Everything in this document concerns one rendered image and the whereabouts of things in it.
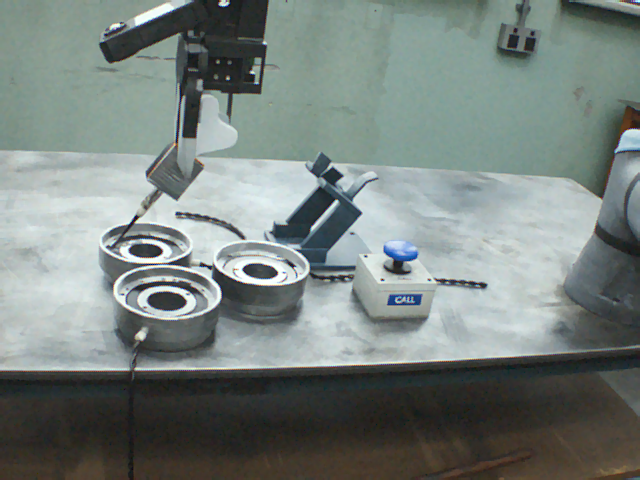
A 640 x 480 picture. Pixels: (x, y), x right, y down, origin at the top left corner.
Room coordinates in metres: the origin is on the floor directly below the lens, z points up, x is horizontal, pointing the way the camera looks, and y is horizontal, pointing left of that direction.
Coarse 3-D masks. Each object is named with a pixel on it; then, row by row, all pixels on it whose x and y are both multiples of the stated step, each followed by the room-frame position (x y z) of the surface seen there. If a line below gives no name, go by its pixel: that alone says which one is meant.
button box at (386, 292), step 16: (368, 256) 0.74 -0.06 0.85; (384, 256) 0.75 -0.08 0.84; (368, 272) 0.71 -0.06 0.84; (384, 272) 0.71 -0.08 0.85; (400, 272) 0.71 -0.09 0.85; (416, 272) 0.72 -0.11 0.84; (352, 288) 0.74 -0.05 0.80; (368, 288) 0.70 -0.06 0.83; (384, 288) 0.68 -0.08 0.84; (400, 288) 0.69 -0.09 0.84; (416, 288) 0.69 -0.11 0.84; (432, 288) 0.70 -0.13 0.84; (368, 304) 0.69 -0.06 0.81; (384, 304) 0.68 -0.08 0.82; (400, 304) 0.69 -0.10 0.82; (416, 304) 0.69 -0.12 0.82
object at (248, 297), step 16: (224, 256) 0.71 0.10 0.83; (240, 256) 0.72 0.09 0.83; (272, 256) 0.73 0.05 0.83; (288, 256) 0.73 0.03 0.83; (224, 272) 0.65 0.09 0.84; (240, 272) 0.68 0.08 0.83; (256, 272) 0.71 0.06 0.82; (272, 272) 0.71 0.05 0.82; (304, 272) 0.70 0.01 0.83; (224, 288) 0.65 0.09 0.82; (240, 288) 0.64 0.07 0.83; (256, 288) 0.64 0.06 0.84; (272, 288) 0.64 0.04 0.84; (288, 288) 0.65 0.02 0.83; (304, 288) 0.68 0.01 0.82; (240, 304) 0.65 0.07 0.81; (256, 304) 0.64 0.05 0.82; (272, 304) 0.64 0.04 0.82; (288, 304) 0.66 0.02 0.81
